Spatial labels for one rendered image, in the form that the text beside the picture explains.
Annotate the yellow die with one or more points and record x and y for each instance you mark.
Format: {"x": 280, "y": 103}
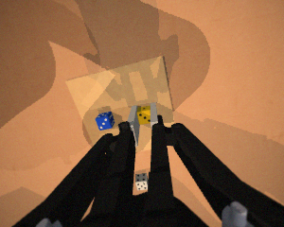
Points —
{"x": 144, "y": 115}

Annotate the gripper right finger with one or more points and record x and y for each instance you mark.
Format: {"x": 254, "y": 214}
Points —
{"x": 236, "y": 203}

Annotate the blue die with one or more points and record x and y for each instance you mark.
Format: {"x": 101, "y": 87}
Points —
{"x": 105, "y": 121}

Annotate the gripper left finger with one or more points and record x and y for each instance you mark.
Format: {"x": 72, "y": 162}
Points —
{"x": 68, "y": 202}

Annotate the tan square mat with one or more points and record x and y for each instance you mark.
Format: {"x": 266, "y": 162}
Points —
{"x": 117, "y": 90}

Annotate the white die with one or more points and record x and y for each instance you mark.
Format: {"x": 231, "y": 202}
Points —
{"x": 141, "y": 181}

